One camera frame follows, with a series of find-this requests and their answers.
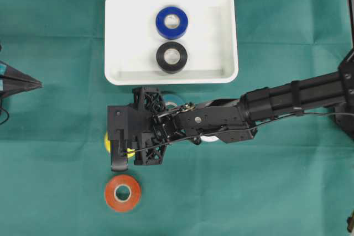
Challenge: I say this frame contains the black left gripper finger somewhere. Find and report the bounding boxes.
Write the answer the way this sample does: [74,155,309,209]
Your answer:
[1,61,41,84]
[1,82,42,99]

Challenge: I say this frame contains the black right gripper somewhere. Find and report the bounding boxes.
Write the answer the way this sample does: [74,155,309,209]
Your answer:
[107,87,166,172]

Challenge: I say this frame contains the yellow tape roll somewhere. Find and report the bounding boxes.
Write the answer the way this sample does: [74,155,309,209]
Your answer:
[104,133,111,153]

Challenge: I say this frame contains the black tape roll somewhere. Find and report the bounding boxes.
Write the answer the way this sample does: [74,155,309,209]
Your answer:
[156,41,188,74]

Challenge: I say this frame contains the white tape roll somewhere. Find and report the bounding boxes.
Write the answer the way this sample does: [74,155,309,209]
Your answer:
[200,136,219,143]

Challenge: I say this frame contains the blue tape roll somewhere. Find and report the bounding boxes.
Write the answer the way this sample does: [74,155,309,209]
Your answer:
[155,6,189,40]

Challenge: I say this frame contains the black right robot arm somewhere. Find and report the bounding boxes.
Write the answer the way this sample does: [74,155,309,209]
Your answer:
[107,52,353,171]

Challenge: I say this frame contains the green tape roll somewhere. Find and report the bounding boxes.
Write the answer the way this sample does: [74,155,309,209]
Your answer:
[163,94,185,108]

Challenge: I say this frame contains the red tape roll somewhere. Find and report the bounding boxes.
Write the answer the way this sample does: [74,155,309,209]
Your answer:
[104,175,142,212]

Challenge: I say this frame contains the white rectangular plastic tray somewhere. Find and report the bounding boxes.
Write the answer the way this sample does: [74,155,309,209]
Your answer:
[104,0,239,86]

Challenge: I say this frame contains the green table cloth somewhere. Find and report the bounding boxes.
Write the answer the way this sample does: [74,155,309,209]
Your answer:
[1,0,353,235]

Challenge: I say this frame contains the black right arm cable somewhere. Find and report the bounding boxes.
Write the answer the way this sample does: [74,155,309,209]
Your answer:
[126,111,354,155]

